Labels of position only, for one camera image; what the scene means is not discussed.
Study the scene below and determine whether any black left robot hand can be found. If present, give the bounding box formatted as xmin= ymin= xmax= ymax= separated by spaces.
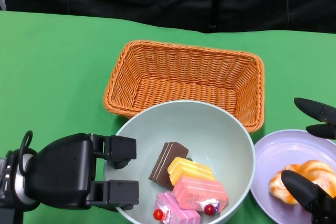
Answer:
xmin=26 ymin=133 xmax=140 ymax=211

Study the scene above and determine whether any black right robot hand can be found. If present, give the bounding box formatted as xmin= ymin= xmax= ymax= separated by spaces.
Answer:
xmin=280 ymin=97 xmax=336 ymax=224

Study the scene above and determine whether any orange striped ring bread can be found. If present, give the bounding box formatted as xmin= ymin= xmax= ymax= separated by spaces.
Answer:
xmin=268 ymin=160 xmax=336 ymax=205

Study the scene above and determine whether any brown chocolate cake slice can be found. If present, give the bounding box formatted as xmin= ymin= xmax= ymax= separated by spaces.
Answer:
xmin=149 ymin=142 xmax=190 ymax=190

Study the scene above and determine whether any salmon pink cake slice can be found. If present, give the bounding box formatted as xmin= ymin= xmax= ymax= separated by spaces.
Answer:
xmin=173 ymin=176 xmax=229 ymax=216

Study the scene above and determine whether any yellow layered cake slice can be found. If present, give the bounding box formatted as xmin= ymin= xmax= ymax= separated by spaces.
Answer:
xmin=167 ymin=157 xmax=216 ymax=187

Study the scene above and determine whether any magenta pink cake slice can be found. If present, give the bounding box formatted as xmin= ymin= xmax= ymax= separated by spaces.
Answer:
xmin=153 ymin=191 xmax=202 ymax=224

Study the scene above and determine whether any grey-green bowl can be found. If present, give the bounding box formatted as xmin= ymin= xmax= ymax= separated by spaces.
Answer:
xmin=103 ymin=100 xmax=256 ymax=224

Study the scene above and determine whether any lavender plate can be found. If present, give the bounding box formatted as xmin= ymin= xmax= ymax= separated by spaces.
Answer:
xmin=250 ymin=129 xmax=336 ymax=224

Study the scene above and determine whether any orange wicker basket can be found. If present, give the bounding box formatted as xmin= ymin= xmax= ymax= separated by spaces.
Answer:
xmin=102 ymin=39 xmax=265 ymax=133

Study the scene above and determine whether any green tablecloth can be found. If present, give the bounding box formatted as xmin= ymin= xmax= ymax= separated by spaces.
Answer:
xmin=0 ymin=10 xmax=336 ymax=224

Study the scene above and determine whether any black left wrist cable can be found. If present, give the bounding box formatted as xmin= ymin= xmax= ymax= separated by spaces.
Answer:
xmin=18 ymin=130 xmax=34 ymax=177

